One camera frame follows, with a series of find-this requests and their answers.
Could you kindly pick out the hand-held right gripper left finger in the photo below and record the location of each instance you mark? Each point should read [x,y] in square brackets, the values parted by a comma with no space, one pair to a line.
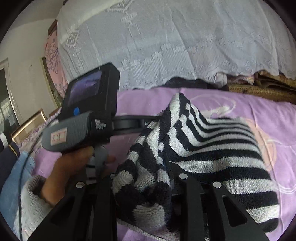
[104,199]

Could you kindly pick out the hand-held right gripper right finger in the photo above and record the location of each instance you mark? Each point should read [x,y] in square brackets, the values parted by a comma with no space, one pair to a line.
[192,204]

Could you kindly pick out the black and grey striped sweater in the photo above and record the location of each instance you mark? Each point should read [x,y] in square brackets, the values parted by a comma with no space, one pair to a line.
[208,150]

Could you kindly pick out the person's left forearm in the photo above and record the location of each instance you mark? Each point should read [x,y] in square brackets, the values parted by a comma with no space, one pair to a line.
[27,208]

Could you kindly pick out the person's left hand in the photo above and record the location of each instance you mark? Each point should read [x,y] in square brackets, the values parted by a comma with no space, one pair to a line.
[67,166]

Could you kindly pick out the purple floral cloth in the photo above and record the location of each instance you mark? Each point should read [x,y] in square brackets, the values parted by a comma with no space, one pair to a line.
[37,134]

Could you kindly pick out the pink floral quilt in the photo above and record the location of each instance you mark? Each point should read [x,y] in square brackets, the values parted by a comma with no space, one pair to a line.
[54,67]

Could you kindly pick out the window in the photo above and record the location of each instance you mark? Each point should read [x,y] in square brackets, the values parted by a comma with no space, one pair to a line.
[7,99]

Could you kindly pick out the purple printed blanket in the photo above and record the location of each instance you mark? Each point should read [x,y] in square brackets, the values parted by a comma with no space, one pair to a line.
[266,120]

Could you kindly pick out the dark cloth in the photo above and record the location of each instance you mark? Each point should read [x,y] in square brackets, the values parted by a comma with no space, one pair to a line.
[185,83]

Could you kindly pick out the white lace cloth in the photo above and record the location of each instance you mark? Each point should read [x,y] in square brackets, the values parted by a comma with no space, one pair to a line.
[161,41]

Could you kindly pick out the pale folded cloth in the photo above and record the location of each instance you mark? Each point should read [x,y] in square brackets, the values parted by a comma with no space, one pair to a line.
[219,80]

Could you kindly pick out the brown woven mat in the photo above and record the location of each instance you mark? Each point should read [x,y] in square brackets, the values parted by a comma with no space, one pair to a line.
[266,91]

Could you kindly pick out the golden wooden frame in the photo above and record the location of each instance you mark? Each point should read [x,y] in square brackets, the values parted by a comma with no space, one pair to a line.
[27,125]

